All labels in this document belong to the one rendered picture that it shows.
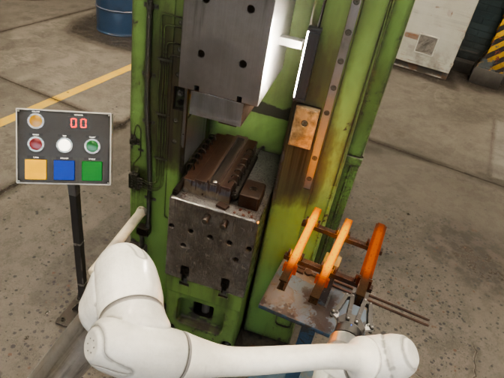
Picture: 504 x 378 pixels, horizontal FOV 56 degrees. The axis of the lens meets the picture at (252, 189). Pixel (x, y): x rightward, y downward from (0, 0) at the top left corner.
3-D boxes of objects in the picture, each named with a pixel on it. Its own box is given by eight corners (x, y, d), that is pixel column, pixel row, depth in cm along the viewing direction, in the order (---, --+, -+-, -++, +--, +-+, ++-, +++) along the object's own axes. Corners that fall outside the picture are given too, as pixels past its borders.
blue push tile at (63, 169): (74, 180, 179) (74, 160, 178) (53, 179, 177) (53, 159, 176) (75, 179, 181) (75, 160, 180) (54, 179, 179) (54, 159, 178)
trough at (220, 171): (219, 186, 188) (219, 184, 187) (206, 183, 189) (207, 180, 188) (247, 139, 222) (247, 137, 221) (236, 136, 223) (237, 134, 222)
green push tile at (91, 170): (101, 181, 181) (102, 161, 180) (81, 180, 179) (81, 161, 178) (102, 180, 183) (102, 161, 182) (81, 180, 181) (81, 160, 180)
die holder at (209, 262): (243, 298, 210) (259, 222, 185) (164, 273, 215) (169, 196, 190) (271, 224, 256) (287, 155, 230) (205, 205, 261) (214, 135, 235)
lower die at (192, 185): (229, 204, 191) (231, 187, 187) (182, 190, 194) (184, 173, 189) (255, 155, 225) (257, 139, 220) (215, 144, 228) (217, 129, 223)
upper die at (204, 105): (240, 127, 171) (244, 103, 166) (189, 113, 174) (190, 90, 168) (267, 86, 205) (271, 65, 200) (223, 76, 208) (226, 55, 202)
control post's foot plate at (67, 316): (91, 337, 236) (91, 325, 231) (52, 324, 239) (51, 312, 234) (113, 306, 254) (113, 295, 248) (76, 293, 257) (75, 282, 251)
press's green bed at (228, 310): (229, 359, 238) (242, 298, 211) (161, 337, 243) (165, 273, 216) (257, 283, 282) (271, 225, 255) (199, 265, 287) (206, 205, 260)
